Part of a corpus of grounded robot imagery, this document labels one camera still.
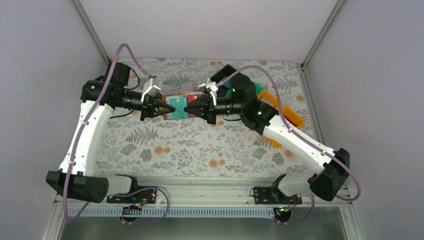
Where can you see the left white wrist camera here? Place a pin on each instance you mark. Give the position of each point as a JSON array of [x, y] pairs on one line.
[[150, 88]]

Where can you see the black storage bin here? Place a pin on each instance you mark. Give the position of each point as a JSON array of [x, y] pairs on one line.
[[224, 73]]

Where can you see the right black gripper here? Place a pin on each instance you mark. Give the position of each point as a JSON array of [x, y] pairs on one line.
[[207, 112]]

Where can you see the aluminium rail frame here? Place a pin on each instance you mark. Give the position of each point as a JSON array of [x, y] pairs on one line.
[[206, 197]]

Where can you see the teal item in black bin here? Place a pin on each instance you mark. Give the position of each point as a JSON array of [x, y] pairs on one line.
[[226, 83]]

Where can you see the floral table mat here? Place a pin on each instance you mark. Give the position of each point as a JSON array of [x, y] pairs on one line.
[[191, 147]]

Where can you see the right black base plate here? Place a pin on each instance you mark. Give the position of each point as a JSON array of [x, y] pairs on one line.
[[270, 196]]

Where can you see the teal credit card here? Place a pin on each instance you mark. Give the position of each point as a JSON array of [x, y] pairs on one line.
[[179, 102]]

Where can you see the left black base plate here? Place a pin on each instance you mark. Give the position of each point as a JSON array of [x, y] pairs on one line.
[[141, 195]]

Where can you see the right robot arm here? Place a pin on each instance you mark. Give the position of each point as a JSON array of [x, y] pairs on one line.
[[328, 165]]

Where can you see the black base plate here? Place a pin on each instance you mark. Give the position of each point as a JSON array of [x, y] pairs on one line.
[[270, 196], [141, 195]]

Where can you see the brown leather card holder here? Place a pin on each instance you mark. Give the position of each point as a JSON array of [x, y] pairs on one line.
[[182, 93]]

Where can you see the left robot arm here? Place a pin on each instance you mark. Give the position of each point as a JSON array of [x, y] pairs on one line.
[[75, 177]]

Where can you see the green storage bin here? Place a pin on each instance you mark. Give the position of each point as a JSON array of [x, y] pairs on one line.
[[258, 90]]

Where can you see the red credit card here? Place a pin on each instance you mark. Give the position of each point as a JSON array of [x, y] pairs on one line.
[[195, 103]]

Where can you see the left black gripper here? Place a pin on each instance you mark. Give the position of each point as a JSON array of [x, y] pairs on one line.
[[150, 103]]

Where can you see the orange storage bin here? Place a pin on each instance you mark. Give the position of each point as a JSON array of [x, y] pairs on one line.
[[291, 117]]

